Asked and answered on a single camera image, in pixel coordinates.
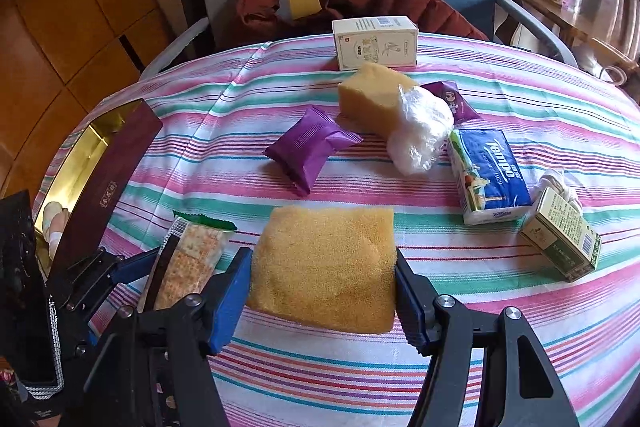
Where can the thick yellow sponge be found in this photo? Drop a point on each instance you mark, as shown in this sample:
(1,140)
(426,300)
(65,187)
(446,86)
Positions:
(367,99)

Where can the green and cream carton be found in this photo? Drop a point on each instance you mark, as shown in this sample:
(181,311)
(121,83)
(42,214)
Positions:
(562,234)

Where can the purple packet with cartoon figure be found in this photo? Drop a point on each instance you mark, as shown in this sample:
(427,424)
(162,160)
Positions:
(452,99)

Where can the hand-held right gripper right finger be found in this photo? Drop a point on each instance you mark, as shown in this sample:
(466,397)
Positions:
(407,307)

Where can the wooden wardrobe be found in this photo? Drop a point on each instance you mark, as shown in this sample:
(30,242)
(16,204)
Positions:
(65,7)

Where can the maroon padded jacket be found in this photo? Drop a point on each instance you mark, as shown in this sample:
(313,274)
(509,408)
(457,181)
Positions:
(400,2)

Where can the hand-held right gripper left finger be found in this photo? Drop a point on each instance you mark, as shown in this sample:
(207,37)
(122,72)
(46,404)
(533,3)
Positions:
(230,307)

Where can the plain purple snack packet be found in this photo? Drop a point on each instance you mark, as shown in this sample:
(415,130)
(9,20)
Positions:
(310,147)

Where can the striped tablecloth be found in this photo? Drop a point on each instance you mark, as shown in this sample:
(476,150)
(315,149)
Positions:
(300,382)

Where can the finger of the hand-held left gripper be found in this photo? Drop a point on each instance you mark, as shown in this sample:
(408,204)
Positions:
(140,264)
(82,327)

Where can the wooden side table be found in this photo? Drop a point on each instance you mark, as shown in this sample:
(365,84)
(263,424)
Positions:
(565,19)

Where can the cream medicine box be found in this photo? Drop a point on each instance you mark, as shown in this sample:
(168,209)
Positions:
(375,44)

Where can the blue tissue pack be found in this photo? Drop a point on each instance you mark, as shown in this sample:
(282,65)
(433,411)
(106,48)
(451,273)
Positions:
(487,179)

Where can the clear plastic bag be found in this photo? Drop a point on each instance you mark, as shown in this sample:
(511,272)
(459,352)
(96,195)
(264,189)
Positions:
(420,132)

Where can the maroon gift box gold interior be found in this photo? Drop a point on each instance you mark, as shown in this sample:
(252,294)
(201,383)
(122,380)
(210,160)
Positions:
(100,187)

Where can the pale pink item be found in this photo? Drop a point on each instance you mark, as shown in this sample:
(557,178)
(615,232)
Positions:
(52,219)

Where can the green-edged cracker packet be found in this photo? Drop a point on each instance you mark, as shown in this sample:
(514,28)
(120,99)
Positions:
(192,257)

